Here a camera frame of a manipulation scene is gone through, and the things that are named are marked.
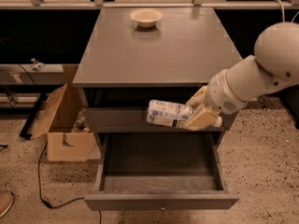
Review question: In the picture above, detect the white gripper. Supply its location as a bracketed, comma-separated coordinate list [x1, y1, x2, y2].
[185, 69, 247, 131]

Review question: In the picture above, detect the clear plastic water bottle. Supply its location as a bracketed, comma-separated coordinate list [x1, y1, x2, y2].
[146, 99, 223, 129]

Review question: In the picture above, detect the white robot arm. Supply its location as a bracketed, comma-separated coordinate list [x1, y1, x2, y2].
[185, 22, 299, 131]

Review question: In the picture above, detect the open grey lower drawer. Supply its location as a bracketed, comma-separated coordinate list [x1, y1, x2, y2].
[85, 132, 239, 211]

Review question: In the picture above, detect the grey drawer cabinet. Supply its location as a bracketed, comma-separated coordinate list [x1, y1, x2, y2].
[73, 7, 241, 210]

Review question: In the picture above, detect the closed grey upper drawer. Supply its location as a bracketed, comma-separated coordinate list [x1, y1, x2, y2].
[82, 105, 240, 133]

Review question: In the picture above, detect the beige bowl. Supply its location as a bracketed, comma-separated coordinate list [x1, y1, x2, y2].
[130, 8, 163, 28]

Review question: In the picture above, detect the open cardboard box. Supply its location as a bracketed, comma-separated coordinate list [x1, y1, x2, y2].
[31, 64, 100, 161]

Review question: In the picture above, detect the small clear object on shelf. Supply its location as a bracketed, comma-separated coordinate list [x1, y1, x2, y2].
[31, 58, 45, 71]

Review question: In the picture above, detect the black table leg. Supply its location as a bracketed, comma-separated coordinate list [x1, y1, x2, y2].
[20, 92, 47, 140]

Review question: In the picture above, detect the round object at floor edge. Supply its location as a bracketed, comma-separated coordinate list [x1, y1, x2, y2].
[0, 191, 15, 217]

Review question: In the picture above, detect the black floor cable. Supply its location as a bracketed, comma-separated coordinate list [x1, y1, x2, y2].
[37, 141, 103, 224]

